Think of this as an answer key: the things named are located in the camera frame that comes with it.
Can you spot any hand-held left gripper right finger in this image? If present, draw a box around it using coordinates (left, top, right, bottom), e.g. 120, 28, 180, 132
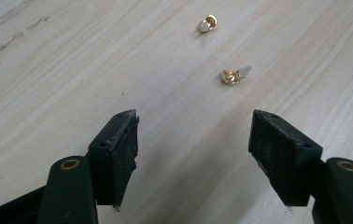
247, 108, 324, 207

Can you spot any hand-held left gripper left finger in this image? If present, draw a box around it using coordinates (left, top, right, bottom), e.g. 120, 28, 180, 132
87, 108, 140, 209

